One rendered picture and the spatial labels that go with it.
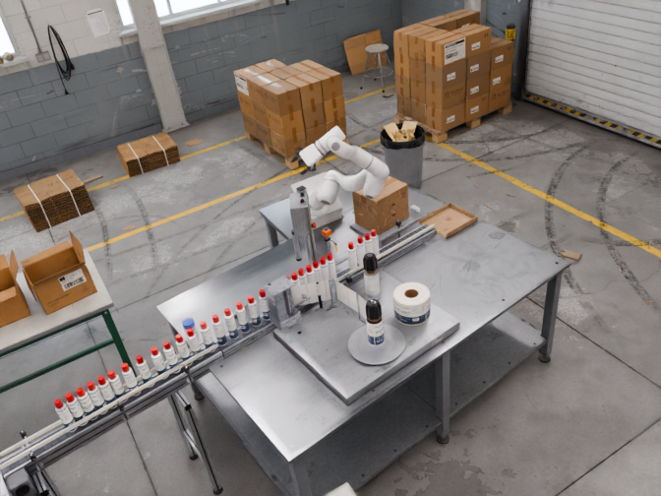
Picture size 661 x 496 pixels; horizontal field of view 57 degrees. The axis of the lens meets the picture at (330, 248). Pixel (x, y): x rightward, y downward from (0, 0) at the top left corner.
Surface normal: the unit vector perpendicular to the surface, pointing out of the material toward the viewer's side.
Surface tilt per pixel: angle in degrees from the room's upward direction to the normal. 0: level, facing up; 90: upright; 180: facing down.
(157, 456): 0
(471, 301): 0
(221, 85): 90
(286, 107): 91
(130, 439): 0
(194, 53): 90
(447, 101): 91
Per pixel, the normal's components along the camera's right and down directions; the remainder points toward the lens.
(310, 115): 0.52, 0.44
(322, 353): -0.11, -0.81
